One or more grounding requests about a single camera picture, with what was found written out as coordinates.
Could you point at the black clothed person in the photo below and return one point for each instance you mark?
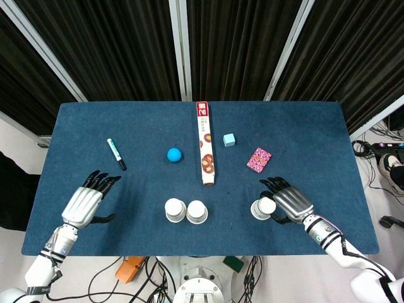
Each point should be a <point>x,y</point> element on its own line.
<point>15,195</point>

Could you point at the black curtain panel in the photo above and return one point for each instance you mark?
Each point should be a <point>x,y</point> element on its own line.
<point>353,47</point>
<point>236,47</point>
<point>120,47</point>
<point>19,82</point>

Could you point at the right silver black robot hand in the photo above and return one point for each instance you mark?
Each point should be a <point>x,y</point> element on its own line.
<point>292,202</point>

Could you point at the black power strip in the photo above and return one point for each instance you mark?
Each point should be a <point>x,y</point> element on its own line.
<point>388,147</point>

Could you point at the blue tablecloth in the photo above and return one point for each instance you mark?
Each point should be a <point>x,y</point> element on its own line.
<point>151,126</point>

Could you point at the green white marker pen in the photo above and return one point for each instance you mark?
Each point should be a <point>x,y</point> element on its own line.
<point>115,153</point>

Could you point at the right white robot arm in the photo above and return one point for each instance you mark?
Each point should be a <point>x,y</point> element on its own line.
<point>347,252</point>

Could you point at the white frame pole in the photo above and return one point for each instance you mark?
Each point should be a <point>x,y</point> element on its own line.
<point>375,121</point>
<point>181,47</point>
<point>47,55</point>
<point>22,127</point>
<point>288,50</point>

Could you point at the white grey robot torso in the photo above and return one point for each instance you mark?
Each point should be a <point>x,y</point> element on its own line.
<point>202,284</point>

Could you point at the light blue cube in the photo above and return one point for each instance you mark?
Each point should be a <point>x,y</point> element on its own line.
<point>229,140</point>

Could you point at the blue ball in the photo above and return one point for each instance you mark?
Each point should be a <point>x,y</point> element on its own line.
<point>174,154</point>

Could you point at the black white sneaker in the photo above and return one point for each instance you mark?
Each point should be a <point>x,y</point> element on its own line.
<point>389,170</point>

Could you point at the orange device box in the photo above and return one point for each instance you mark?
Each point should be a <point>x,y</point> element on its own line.
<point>129,269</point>

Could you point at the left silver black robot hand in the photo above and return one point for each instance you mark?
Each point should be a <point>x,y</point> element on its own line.
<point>80,205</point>

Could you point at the dark green box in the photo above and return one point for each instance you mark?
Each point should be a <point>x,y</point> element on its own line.
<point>234,264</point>

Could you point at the white paper cup blue print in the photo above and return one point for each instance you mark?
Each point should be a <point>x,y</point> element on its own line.
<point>263,208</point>
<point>197,211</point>
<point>174,208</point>

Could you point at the long white red wrap box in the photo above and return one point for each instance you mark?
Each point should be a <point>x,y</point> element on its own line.
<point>205,142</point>

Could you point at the black chair caster leg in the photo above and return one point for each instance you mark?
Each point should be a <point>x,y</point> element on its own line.
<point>391,222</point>

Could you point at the pink patterned card deck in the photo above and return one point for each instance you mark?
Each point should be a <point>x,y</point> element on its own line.
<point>259,160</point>

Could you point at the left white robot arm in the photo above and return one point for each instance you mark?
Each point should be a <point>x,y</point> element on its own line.
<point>41,271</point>

